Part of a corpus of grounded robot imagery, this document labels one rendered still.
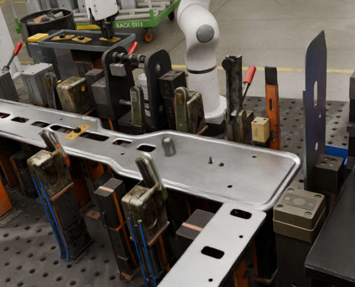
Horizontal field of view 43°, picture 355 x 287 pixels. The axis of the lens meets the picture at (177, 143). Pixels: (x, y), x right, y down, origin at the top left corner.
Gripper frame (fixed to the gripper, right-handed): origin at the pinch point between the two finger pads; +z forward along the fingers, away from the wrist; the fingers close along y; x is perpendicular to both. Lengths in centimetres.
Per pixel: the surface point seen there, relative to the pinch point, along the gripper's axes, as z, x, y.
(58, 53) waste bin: 76, -228, -99
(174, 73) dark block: 7.1, 36.8, 5.3
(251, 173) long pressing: 19, 76, 22
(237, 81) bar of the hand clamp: 3, 63, 9
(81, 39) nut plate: 2.4, -10.2, 5.2
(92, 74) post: 9.2, 6.4, 14.4
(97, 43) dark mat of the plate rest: 2.9, -1.0, 4.7
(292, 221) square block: 15, 95, 34
